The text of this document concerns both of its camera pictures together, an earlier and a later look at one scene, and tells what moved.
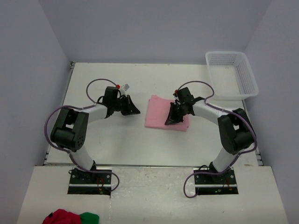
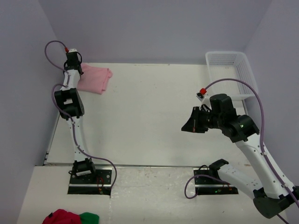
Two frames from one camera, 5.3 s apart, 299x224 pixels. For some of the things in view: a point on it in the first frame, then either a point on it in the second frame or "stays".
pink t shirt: (157, 112) → (93, 79)
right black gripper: (172, 118) → (193, 124)
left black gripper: (130, 108) → (78, 63)
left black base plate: (90, 182) stays
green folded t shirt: (88, 218) stays
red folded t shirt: (61, 216) stays
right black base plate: (223, 184) stays
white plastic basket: (231, 76) stays
